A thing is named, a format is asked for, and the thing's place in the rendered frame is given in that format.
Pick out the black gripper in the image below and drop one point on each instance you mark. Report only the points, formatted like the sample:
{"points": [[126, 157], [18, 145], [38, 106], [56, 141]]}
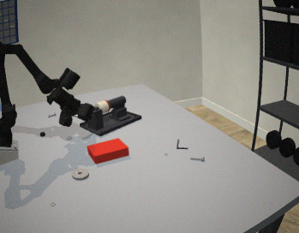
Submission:
{"points": [[84, 111]]}

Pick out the red rectangular block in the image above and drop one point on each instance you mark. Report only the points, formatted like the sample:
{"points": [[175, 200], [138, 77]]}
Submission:
{"points": [[108, 150]]}

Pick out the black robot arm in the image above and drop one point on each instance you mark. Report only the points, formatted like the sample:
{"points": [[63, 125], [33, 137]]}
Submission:
{"points": [[59, 95]]}

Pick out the grey flat washer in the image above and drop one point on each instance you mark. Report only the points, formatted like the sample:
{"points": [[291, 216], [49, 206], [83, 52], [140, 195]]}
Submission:
{"points": [[84, 174]]}

